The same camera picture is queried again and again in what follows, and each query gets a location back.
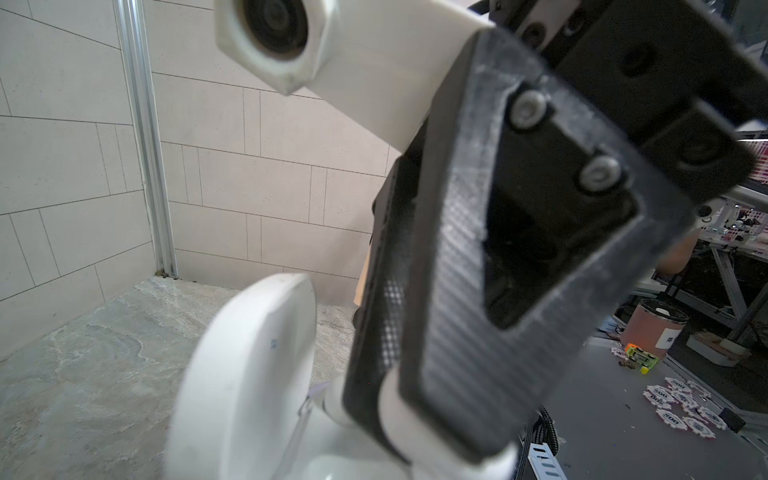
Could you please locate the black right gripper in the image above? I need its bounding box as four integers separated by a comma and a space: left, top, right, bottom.
471, 0, 767, 202

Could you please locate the white earbud charging case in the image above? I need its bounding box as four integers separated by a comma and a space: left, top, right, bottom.
163, 272, 520, 480

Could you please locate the pink cylindrical container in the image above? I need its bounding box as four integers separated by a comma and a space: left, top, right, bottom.
620, 298, 689, 360

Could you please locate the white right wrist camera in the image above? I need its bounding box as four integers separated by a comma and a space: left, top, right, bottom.
214, 1, 493, 151

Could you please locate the pile of patterned tokens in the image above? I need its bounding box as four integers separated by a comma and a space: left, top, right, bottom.
642, 376, 728, 440

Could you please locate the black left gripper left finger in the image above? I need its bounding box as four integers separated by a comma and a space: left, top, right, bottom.
342, 146, 429, 447

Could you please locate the grey workshop table frame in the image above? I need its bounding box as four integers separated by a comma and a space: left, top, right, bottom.
636, 180, 767, 348

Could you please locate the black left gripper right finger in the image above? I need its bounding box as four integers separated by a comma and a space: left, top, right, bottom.
399, 28, 694, 463

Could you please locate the aluminium corner frame post right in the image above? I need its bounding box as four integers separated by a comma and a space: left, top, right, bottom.
114, 0, 178, 279

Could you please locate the small yellow green toy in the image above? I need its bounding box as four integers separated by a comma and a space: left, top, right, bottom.
624, 343, 659, 375

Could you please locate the white earbud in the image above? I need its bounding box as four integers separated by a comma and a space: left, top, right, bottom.
378, 367, 468, 479

